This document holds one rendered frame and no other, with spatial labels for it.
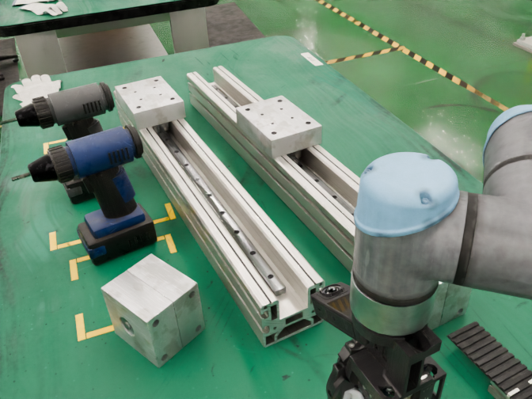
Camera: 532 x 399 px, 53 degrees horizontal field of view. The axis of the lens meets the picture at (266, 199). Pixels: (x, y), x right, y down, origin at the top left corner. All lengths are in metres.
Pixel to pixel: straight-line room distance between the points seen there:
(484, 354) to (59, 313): 0.62
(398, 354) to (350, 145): 0.77
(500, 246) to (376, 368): 0.20
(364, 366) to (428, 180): 0.22
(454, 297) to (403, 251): 0.39
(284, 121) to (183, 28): 1.53
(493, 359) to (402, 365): 0.27
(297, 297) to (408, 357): 0.32
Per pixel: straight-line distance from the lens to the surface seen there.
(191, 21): 2.52
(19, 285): 0.98
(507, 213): 0.43
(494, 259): 0.42
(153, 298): 0.73
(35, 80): 1.70
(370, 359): 0.56
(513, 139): 0.53
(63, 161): 0.85
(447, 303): 0.80
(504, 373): 0.76
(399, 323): 0.48
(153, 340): 0.74
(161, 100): 1.18
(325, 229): 0.90
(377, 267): 0.44
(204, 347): 0.79
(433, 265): 0.42
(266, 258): 0.84
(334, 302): 0.59
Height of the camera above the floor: 1.39
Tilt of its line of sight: 36 degrees down
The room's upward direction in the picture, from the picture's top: 3 degrees counter-clockwise
